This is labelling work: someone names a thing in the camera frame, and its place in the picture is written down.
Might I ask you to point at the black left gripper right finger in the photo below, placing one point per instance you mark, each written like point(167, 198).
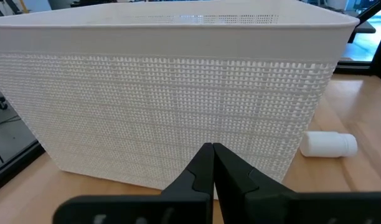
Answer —
point(240, 193)

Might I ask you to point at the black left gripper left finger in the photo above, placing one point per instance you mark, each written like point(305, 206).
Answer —
point(193, 193)

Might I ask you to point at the white plastic pill bottle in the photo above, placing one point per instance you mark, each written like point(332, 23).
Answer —
point(327, 143)

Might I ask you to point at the white perforated plastic basket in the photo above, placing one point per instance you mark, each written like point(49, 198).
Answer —
point(147, 93)

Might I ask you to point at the black desk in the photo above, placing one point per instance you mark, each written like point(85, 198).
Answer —
point(365, 27)

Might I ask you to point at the black diagonal frame strut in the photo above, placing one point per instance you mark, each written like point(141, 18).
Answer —
point(368, 11)

